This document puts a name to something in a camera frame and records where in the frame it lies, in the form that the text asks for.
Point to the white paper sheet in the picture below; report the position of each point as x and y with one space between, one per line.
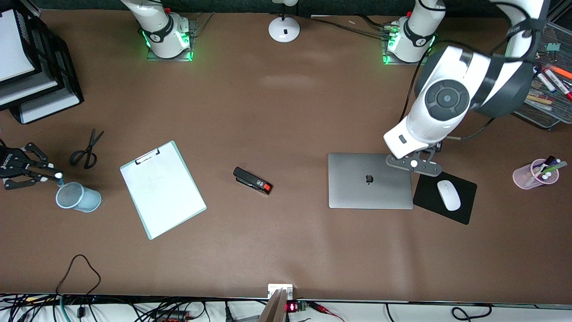
27 91
13 44
49 109

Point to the black mouse pad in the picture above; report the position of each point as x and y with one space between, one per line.
429 197

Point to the orange highlighter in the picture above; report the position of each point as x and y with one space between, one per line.
562 72

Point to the mint green clipboard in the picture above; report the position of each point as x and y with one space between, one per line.
147 230

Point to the white computer mouse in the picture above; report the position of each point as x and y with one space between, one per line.
448 195

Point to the light green marker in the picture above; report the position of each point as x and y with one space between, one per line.
558 166

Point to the black stacked paper tray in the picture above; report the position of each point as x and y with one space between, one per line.
67 76

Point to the light blue mesh cup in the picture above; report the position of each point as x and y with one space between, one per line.
85 200

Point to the white mount plate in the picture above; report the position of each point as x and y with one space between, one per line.
273 288

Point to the pink translucent pen cup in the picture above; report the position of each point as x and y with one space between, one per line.
523 179

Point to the white marker red cap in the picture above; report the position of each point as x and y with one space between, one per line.
558 85

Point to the black stapler red tip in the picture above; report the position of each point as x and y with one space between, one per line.
250 180

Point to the teal binder clip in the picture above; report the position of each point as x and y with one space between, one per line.
553 48

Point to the grey camera bracket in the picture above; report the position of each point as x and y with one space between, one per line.
275 308

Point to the white sheet with faint scribbles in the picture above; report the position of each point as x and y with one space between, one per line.
170 197

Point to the white round-base stand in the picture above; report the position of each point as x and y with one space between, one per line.
284 30

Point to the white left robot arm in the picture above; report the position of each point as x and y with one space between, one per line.
447 80

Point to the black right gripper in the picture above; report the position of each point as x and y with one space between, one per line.
10 163

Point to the purple black marker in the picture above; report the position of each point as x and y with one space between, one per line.
550 159

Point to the circuit board red display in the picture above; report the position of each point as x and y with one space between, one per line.
297 307

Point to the black scissors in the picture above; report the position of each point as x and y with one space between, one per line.
90 147

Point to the silver laptop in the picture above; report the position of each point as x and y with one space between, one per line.
357 188

